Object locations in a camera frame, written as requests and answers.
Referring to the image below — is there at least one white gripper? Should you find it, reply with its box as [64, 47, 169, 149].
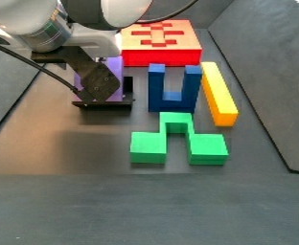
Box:
[65, 24, 121, 57]

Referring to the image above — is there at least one purple U-shaped block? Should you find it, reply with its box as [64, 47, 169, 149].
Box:
[74, 56, 123, 102]

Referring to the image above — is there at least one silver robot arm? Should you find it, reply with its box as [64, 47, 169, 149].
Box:
[0, 0, 152, 57]

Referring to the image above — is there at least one red board with slots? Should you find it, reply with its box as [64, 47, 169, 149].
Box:
[121, 19, 201, 67]

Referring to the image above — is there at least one black angle fixture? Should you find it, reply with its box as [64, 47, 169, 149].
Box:
[72, 77, 135, 108]

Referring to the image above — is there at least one blue U-shaped block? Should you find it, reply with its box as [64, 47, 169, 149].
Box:
[148, 63, 201, 113]

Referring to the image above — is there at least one yellow long block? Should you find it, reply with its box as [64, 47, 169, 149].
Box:
[200, 61, 239, 126]

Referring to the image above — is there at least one green stepped block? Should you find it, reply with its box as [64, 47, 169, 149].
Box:
[129, 112, 228, 166]

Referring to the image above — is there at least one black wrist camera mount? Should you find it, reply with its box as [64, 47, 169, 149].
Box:
[32, 46, 120, 104]

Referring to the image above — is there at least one black cable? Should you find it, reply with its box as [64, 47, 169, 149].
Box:
[0, 0, 200, 95]

